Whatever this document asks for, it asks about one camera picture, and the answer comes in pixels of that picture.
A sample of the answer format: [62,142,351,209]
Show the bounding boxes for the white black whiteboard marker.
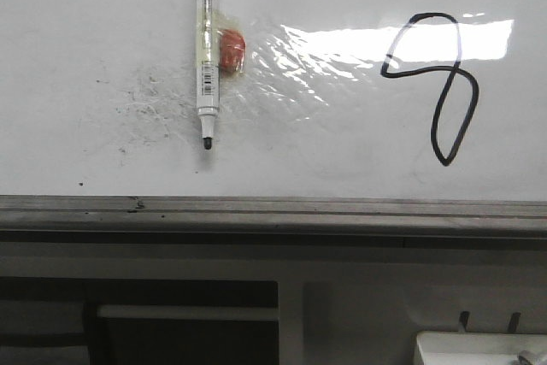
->
[195,0,221,150]

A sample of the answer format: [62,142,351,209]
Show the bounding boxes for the grey aluminium marker tray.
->
[1,195,546,239]

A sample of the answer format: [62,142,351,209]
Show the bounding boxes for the white table frame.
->
[1,240,546,364]

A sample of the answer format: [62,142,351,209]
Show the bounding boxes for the red round magnet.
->
[220,29,246,74]

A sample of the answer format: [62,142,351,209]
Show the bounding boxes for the white box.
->
[413,332,546,364]

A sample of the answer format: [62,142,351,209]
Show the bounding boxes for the white whiteboard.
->
[1,0,546,201]

